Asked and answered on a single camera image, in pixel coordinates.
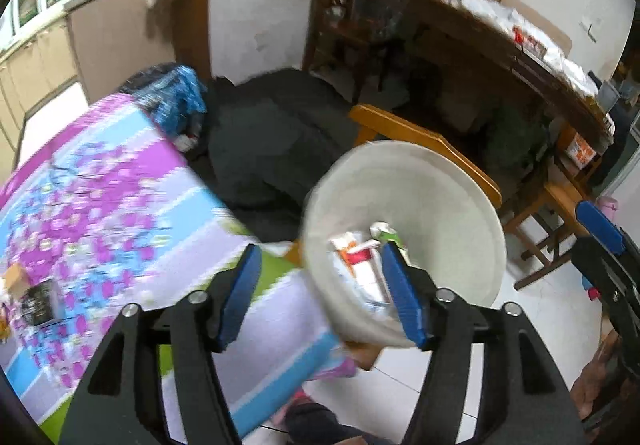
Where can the small brown cardboard box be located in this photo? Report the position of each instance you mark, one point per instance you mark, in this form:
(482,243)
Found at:
(15,279)

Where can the dark mesh bag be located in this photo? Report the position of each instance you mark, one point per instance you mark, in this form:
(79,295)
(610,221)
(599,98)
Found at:
(380,10)

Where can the black snack packet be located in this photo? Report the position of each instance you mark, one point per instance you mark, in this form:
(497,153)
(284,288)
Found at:
(40,303)

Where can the white red snack wrapper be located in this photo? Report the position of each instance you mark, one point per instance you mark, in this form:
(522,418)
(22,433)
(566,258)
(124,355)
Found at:
(362,265)

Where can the pink container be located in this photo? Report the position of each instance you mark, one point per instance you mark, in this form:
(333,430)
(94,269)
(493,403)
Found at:
(608,209)

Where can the person's leg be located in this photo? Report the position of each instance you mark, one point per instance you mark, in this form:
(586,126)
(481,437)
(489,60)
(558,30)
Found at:
(325,427)

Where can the red white box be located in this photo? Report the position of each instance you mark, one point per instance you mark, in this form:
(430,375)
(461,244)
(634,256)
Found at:
(530,43)

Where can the green white snack wrapper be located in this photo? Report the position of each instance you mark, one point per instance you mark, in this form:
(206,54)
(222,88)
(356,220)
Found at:
(387,231)

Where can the orange white snack wrapper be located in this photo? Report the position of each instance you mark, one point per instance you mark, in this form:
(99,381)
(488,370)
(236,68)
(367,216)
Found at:
(342,242)

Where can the white plastic sheet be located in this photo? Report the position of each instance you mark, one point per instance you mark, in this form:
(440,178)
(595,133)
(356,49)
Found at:
(500,12)

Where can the white plastic bucket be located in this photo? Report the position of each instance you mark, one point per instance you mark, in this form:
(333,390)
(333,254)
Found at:
(450,205)

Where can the dark wooden table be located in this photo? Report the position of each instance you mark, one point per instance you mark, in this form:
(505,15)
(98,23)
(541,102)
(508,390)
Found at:
(500,60)

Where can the grey metal cup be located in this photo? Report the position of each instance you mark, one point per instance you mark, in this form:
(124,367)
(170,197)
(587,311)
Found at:
(607,97)

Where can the light wooden chair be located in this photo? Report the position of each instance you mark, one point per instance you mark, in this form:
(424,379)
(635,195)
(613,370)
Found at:
(550,210)
(400,127)

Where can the blue patterned cloth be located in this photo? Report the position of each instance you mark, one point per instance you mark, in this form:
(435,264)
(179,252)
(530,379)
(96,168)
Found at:
(175,95)

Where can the dark cloth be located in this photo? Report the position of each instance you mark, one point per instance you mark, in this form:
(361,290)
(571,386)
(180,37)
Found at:
(280,140)

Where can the person's right hand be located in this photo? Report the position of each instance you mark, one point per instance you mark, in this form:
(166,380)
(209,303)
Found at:
(597,375)

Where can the beige kitchen base cabinets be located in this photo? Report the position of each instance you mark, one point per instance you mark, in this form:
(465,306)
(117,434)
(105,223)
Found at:
(100,40)

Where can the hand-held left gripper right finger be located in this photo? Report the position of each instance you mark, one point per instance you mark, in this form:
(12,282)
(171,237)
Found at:
(402,295)

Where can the white wall socket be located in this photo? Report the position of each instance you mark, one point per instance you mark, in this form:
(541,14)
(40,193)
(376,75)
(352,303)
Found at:
(263,43)

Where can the beige board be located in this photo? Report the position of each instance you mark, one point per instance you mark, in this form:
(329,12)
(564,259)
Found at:
(545,20)

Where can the dark wooden chair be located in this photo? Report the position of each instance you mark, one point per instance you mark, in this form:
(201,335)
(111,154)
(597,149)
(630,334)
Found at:
(335,25)

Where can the white socket with plug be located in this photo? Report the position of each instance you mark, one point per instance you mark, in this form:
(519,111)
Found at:
(590,28)

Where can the floral striped tablecloth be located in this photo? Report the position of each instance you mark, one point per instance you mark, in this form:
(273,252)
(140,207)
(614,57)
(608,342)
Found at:
(125,205)

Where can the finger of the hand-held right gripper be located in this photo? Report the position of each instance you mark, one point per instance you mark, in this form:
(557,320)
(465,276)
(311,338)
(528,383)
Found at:
(600,270)
(600,225)

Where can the dark green sack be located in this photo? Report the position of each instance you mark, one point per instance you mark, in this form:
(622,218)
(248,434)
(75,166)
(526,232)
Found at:
(515,137)

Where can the orange white paper bag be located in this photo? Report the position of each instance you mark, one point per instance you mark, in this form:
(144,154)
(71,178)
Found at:
(580,151)

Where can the small orange snack packet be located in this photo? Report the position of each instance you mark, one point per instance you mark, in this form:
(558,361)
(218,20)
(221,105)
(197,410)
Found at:
(3,325)

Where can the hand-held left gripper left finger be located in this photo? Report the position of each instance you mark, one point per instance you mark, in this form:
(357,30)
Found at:
(240,295)

